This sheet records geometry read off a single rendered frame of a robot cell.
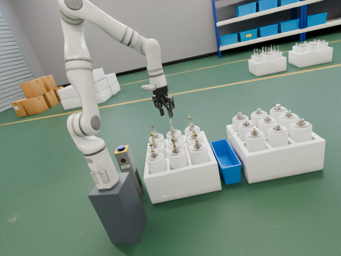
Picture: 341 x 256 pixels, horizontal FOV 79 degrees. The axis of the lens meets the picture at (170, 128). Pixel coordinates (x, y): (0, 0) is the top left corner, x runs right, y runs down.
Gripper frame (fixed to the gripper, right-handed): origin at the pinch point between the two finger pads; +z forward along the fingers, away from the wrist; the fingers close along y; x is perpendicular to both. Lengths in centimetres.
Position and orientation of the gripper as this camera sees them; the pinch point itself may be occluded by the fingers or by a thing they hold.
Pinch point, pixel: (166, 114)
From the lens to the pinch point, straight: 102.2
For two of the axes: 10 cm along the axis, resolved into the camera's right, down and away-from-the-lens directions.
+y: -6.4, -1.7, 7.5
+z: 2.2, 8.9, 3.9
